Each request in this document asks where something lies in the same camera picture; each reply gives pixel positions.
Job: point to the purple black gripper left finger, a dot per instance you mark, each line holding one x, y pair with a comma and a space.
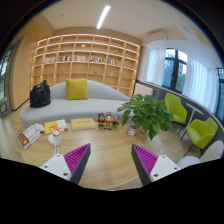
69, 166

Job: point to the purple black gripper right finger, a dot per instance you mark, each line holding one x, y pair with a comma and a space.
151, 167

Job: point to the white round charger stand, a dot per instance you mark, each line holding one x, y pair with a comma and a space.
55, 138

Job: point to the white red booklet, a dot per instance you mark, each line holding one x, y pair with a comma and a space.
62, 125

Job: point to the tan flat box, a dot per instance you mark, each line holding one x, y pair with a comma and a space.
82, 123

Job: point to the yellow book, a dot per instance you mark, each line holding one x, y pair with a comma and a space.
50, 127

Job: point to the small round side table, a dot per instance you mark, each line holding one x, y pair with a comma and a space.
194, 111

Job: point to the red white magazine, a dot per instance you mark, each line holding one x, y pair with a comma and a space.
30, 135

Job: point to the green potted plant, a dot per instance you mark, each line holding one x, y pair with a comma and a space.
147, 113

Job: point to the colourful figurine set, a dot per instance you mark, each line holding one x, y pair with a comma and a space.
108, 121

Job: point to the lime green chair near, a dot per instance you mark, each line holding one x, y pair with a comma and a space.
201, 132

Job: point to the lime green chair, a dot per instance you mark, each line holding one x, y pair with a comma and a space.
174, 106
201, 132

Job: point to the white chair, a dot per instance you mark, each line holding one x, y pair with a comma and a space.
214, 152

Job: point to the lime green chair far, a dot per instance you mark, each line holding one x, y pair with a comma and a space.
174, 106

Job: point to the grey curved sofa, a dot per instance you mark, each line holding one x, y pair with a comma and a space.
101, 99

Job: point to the black backpack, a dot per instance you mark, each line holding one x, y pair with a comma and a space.
40, 95

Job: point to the yellow square cushion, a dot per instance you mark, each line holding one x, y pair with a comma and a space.
76, 89

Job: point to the white sheer curtain left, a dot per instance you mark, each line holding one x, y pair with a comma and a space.
156, 65

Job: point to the white sheer curtain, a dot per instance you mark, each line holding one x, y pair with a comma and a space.
200, 84
156, 65

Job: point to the white sheer curtain right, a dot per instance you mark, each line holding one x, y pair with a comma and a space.
200, 84

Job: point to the white air conditioner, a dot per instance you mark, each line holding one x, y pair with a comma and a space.
156, 36

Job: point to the white ceiling light strip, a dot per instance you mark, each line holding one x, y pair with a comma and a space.
103, 16

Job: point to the wooden wall bookshelf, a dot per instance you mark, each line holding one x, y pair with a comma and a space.
107, 60

